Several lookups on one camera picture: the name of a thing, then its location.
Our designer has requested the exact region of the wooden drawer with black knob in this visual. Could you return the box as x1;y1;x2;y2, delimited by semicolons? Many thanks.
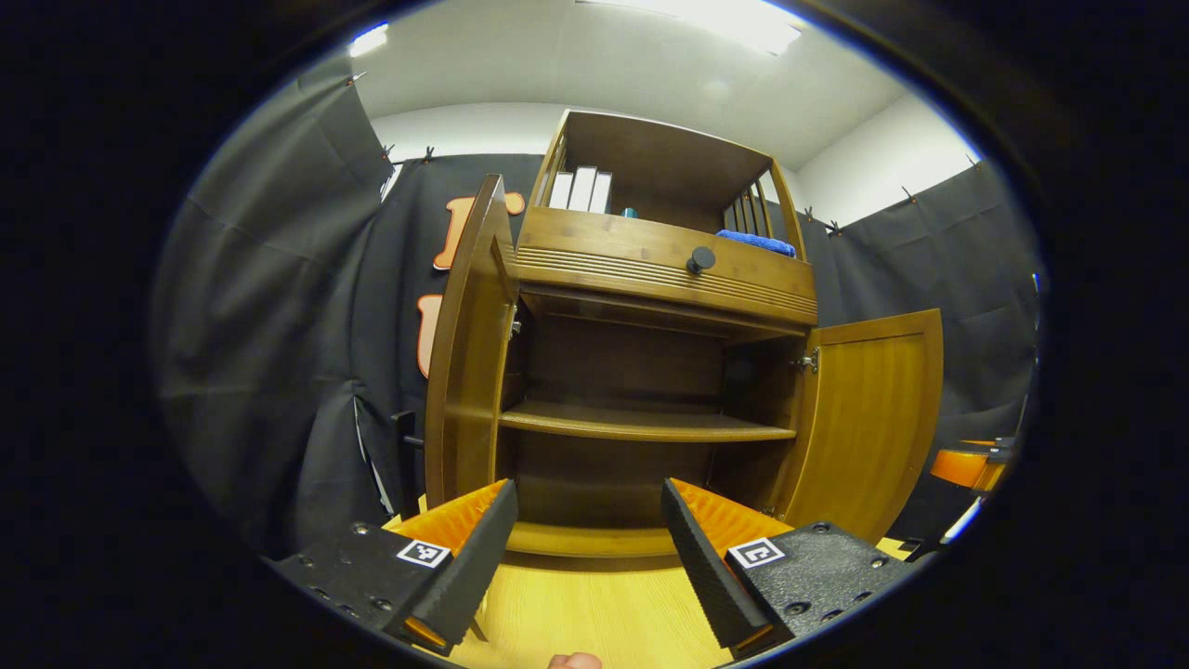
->
514;206;818;326

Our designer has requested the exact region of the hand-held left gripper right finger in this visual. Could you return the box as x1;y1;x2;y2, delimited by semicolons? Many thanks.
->
661;478;916;659

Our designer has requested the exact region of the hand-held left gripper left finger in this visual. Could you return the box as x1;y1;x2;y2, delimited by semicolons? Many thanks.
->
265;479;519;657

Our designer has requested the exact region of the blue towel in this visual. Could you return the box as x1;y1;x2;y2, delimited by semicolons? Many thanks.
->
715;230;798;258

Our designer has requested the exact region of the wooden double-door shoe cabinet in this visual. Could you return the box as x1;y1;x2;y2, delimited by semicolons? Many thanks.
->
497;110;820;558

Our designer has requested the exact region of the wooden cabinet door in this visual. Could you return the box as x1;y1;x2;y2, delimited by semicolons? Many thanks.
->
390;174;521;517
776;308;945;544

